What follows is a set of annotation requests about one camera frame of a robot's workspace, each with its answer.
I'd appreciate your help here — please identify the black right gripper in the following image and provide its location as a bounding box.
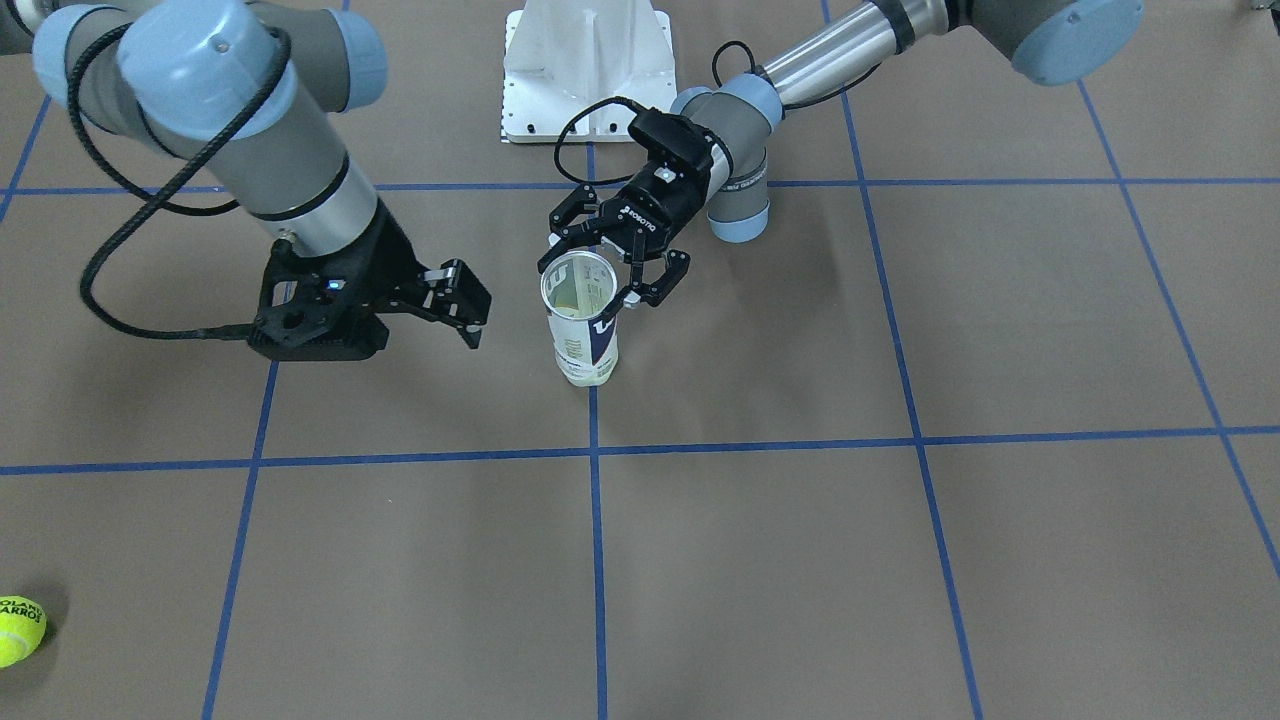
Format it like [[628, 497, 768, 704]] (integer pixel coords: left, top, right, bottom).
[[266, 206, 492, 350]]

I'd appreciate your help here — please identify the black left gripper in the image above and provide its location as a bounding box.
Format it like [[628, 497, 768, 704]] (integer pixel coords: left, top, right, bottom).
[[536, 150, 727, 307]]

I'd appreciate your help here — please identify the white tennis ball can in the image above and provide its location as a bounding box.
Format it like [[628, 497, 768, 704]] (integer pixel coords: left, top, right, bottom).
[[540, 250, 618, 387]]

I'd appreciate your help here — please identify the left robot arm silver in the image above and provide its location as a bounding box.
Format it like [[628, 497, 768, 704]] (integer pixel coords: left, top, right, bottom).
[[538, 1, 1146, 316]]

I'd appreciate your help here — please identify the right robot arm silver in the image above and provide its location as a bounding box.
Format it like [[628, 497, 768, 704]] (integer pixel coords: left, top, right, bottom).
[[3, 1, 492, 363]]

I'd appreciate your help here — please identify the tennis ball far yellow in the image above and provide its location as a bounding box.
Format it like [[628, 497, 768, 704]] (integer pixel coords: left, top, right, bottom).
[[1, 594, 49, 667]]

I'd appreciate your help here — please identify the black camera cable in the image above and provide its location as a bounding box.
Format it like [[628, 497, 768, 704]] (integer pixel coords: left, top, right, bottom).
[[67, 22, 294, 343], [552, 40, 762, 187]]

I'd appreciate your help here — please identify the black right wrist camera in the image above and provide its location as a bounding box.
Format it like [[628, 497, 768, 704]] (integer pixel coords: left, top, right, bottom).
[[247, 268, 389, 363]]

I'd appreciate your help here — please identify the white pedestal column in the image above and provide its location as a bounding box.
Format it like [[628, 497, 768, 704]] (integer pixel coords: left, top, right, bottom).
[[500, 1, 678, 143]]

